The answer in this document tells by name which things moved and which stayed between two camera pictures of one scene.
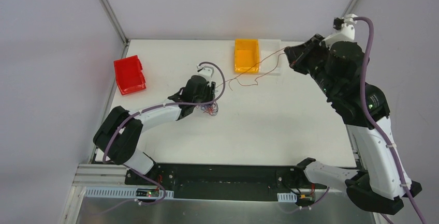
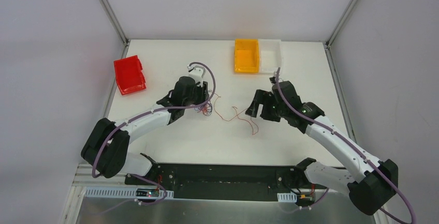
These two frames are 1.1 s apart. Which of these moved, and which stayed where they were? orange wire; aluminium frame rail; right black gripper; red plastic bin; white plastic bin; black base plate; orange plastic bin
Moved: right black gripper; orange wire
Stayed: white plastic bin; orange plastic bin; red plastic bin; black base plate; aluminium frame rail
